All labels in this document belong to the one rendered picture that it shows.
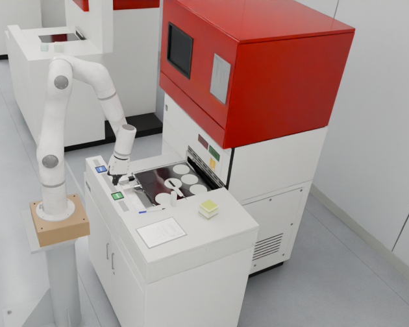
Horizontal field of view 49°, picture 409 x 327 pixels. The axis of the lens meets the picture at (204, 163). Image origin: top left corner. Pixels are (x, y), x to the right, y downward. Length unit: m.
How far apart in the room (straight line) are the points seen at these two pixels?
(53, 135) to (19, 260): 1.56
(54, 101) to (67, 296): 1.24
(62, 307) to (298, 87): 1.84
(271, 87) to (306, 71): 0.22
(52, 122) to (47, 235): 0.58
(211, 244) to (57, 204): 0.79
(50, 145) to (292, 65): 1.24
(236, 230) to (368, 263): 1.74
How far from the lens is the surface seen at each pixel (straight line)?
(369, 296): 3.59
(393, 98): 3.51
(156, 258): 2.12
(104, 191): 2.49
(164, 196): 2.55
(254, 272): 3.33
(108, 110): 2.13
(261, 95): 2.35
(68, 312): 2.92
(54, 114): 2.11
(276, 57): 2.31
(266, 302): 3.29
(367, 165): 3.77
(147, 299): 2.29
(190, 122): 2.77
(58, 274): 2.69
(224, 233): 2.27
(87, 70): 2.05
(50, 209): 2.40
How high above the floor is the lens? 2.50
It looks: 34 degrees down
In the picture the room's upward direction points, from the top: 7 degrees clockwise
